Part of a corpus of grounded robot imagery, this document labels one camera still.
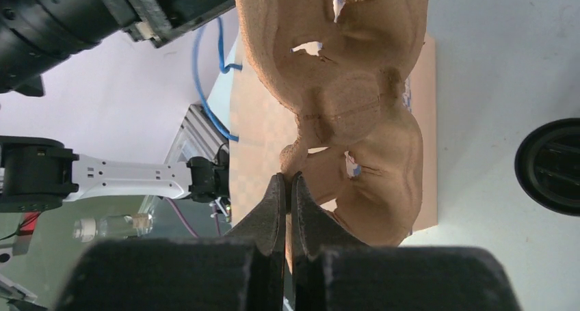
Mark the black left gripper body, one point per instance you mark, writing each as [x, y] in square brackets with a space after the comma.
[162, 21]

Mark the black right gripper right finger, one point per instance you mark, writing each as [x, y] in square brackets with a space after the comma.
[314, 236]

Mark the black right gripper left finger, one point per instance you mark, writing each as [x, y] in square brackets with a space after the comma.
[264, 228]

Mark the blue checkered paper bag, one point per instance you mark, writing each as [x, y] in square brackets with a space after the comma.
[264, 127]

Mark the brown pulp cup carrier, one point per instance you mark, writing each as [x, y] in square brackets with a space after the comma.
[340, 67]

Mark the black plastic cup lid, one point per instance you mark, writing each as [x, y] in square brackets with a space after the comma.
[546, 166]

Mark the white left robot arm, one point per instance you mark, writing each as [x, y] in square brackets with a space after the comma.
[81, 101]

